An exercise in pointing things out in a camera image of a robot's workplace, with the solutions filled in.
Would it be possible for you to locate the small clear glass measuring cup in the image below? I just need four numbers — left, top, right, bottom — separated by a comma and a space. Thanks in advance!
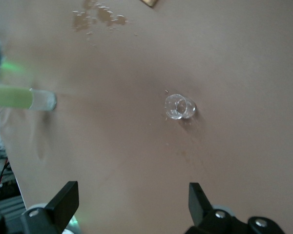
165, 94, 197, 120

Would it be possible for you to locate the green sleeved glass bottle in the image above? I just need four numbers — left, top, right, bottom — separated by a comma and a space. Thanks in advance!
0, 85, 57, 112

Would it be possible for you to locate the wooden cutting board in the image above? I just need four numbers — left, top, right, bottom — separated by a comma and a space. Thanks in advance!
140, 0, 162, 8

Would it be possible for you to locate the brown table cover sheet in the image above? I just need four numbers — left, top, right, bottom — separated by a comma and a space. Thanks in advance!
0, 0, 293, 234

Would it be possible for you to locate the wet liquid spill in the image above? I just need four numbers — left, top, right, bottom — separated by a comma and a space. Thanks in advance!
72, 0, 129, 34

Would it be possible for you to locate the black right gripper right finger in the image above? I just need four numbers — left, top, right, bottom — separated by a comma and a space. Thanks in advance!
185, 182, 288, 234

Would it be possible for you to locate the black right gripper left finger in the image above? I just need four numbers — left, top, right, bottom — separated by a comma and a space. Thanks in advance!
0, 180, 80, 234

